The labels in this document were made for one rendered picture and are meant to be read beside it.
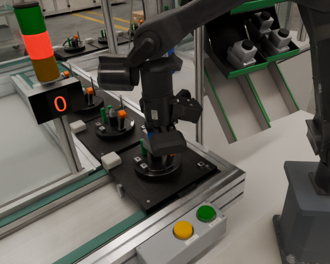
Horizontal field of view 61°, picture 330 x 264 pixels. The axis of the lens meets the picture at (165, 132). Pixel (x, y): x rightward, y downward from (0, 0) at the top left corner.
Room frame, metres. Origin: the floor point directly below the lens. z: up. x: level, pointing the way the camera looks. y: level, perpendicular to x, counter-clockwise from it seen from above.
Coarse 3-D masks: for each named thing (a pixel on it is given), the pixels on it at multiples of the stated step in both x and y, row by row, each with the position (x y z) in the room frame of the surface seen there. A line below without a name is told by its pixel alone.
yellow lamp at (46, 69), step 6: (36, 60) 0.59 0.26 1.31; (42, 60) 0.59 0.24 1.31; (48, 60) 0.59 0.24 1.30; (54, 60) 0.61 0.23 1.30; (36, 66) 0.59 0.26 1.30; (42, 66) 0.59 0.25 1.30; (48, 66) 0.59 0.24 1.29; (54, 66) 0.60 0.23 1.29; (36, 72) 0.59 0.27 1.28; (42, 72) 0.59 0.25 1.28; (48, 72) 0.59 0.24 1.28; (54, 72) 0.60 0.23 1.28; (42, 78) 0.59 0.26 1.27; (48, 78) 0.59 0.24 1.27; (54, 78) 0.60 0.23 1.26
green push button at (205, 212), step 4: (200, 208) 0.44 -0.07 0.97; (204, 208) 0.44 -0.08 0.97; (208, 208) 0.44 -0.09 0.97; (212, 208) 0.44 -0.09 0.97; (200, 212) 0.43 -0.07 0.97; (204, 212) 0.43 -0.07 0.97; (208, 212) 0.43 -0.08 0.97; (212, 212) 0.43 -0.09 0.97; (200, 216) 0.42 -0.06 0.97; (204, 216) 0.42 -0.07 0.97; (208, 216) 0.42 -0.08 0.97; (212, 216) 0.42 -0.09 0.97; (204, 220) 0.42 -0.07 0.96; (208, 220) 0.42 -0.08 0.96
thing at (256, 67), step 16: (192, 0) 0.90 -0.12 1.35; (224, 16) 0.90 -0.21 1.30; (240, 16) 0.84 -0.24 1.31; (192, 32) 0.84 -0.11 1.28; (208, 32) 0.85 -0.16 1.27; (224, 32) 0.86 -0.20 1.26; (240, 32) 0.83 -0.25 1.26; (208, 48) 0.76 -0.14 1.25; (224, 48) 0.79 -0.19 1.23; (224, 64) 0.70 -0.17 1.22; (256, 64) 0.74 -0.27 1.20
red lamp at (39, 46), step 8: (24, 40) 0.60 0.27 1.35; (32, 40) 0.59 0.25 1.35; (40, 40) 0.59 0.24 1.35; (48, 40) 0.61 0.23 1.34; (32, 48) 0.59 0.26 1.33; (40, 48) 0.59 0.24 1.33; (48, 48) 0.60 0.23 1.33; (32, 56) 0.59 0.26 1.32; (40, 56) 0.59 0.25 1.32; (48, 56) 0.60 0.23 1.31
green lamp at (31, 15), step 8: (24, 8) 0.59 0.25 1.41; (32, 8) 0.60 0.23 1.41; (40, 8) 0.62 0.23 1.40; (16, 16) 0.60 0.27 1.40; (24, 16) 0.59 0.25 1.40; (32, 16) 0.59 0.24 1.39; (40, 16) 0.61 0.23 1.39; (24, 24) 0.59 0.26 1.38; (32, 24) 0.59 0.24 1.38; (40, 24) 0.60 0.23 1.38; (24, 32) 0.59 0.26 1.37; (32, 32) 0.59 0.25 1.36; (40, 32) 0.60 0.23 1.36
